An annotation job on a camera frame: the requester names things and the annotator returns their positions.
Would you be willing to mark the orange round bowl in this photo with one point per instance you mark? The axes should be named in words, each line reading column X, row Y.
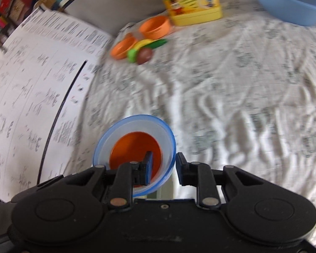
column 155, row 27

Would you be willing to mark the brown toy fruit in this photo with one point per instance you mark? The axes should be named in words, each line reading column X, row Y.
column 144, row 55

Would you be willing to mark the grey cushion with navy trim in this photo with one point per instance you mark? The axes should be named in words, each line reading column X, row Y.
column 115, row 5

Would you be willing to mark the yellow detergent jug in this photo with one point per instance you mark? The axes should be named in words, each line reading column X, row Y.
column 192, row 2

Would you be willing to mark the white printed poster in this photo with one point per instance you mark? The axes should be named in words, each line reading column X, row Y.
column 29, row 97

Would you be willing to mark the small translucent blue bowl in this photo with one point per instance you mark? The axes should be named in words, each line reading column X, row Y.
column 137, row 121

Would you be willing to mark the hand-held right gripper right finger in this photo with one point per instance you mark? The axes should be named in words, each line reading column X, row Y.
column 179, row 168

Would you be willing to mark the white printed bed sheet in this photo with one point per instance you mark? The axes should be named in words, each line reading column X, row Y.
column 226, row 97

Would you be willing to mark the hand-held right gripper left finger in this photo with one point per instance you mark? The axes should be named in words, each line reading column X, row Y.
column 148, row 168

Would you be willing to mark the cluttered shelf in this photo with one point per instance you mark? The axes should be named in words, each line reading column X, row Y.
column 13, row 0

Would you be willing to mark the light green toy fruit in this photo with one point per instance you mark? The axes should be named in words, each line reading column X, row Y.
column 132, row 55

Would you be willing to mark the dark green toy vegetable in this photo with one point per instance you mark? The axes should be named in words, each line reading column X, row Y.
column 159, row 43

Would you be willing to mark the yellow toy banana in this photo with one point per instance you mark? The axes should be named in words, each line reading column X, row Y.
column 142, row 44

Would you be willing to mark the shallow orange dish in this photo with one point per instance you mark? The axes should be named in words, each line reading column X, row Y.
column 122, row 48

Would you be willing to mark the small orange cup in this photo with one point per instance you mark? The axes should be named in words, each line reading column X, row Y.
column 131, row 150

